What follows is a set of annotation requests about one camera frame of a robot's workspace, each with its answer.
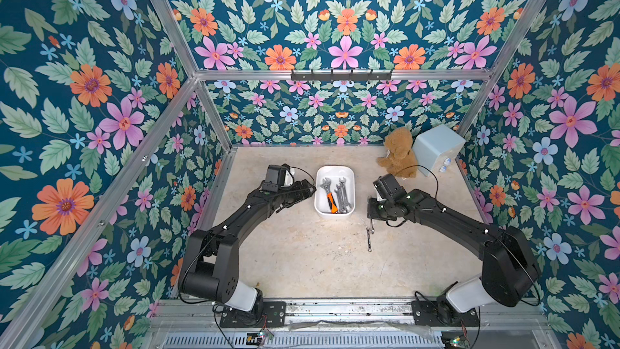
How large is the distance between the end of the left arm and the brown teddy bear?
1.35 ft

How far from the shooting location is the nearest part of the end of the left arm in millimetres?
763

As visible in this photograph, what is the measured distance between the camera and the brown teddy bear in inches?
39.0
